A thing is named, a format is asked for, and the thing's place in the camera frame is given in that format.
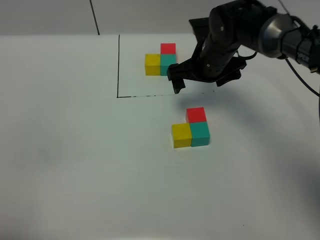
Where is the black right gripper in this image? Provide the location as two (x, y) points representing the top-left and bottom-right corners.
(167, 34), (247, 94)

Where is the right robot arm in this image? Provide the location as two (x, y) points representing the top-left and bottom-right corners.
(167, 0), (320, 94)

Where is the template green cube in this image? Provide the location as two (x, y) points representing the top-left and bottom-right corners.
(160, 54), (177, 76)

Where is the template yellow cube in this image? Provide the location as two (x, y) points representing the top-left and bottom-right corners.
(144, 54), (161, 76)

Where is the template red cube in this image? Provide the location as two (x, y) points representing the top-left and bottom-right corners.
(160, 43), (176, 55)

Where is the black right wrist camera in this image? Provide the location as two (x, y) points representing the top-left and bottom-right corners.
(189, 17), (209, 43)

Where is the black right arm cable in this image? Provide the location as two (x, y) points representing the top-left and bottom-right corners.
(278, 0), (320, 98)

